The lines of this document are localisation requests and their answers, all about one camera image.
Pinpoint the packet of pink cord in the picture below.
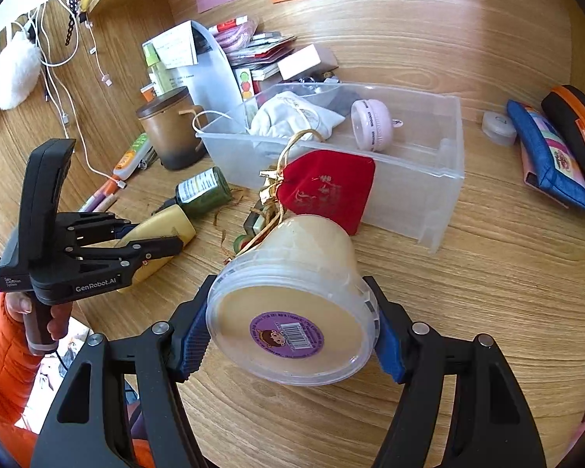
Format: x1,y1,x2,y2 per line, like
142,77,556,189
209,16,261,54

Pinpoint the clear tub of cream paste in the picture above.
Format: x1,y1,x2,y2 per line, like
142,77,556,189
206,214,382,387

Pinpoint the brown lidded mug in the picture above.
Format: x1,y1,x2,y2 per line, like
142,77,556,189
136,86,208,171

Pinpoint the black beaded chain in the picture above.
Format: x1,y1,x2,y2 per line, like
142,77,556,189
53,0,81,47

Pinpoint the gold ornament with cord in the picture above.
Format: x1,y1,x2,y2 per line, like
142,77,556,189
258,129,328,206

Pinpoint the wooden desktop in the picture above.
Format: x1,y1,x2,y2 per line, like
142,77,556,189
0,49,585,468

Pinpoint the blue patchwork pencil case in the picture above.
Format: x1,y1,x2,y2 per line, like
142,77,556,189
506,100,585,216

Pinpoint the dark green bottle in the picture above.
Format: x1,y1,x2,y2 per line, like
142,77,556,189
175,167,234,219

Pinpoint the white cardboard box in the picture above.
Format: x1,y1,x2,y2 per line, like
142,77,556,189
278,44,339,81

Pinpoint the frosted white plastic pouch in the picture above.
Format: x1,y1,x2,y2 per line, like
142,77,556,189
168,22,247,125

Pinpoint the white fluffy pad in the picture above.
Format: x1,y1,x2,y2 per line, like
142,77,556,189
0,34,42,110

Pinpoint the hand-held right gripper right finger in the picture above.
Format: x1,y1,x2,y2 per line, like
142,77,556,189
362,275,549,468

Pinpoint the grey cloth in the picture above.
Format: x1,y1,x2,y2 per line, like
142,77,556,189
328,88,362,115

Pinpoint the box with coloured dots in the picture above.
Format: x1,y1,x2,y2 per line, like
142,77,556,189
234,67,257,105

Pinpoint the pink round handheld device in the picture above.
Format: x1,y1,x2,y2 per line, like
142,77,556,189
350,99,403,151

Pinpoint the person's left hand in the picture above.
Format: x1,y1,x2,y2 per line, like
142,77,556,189
4,291,73,344

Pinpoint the pale green spray bottle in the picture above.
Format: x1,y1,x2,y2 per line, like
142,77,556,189
143,43,169,98

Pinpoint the red velvet pouch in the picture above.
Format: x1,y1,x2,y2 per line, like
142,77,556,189
279,151,377,237

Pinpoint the clear plastic storage bin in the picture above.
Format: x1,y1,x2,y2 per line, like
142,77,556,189
195,82,466,254

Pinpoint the small white round container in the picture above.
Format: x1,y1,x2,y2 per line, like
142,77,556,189
482,111,518,146

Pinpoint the white charging cable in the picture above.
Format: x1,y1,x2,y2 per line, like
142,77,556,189
39,2,128,190
39,2,74,128
80,12,114,87

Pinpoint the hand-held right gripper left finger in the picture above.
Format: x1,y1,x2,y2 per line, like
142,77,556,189
29,275,220,468

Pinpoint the stack of booklets and cards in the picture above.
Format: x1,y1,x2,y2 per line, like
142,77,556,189
229,32,298,81

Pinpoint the black case with orange zipper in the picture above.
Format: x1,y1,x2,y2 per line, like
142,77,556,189
540,85,585,191

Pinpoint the white cord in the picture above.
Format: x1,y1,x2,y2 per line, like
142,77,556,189
191,110,235,133

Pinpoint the beige cream tube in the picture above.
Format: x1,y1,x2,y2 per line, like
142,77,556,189
114,204,197,293

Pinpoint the white green orange tube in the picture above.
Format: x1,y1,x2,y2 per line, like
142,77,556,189
112,133,152,180

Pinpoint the white cloth drawstring bag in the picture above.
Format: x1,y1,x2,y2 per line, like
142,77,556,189
248,92,347,143

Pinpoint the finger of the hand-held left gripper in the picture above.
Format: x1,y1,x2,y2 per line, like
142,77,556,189
66,236,183,275
56,212,140,247

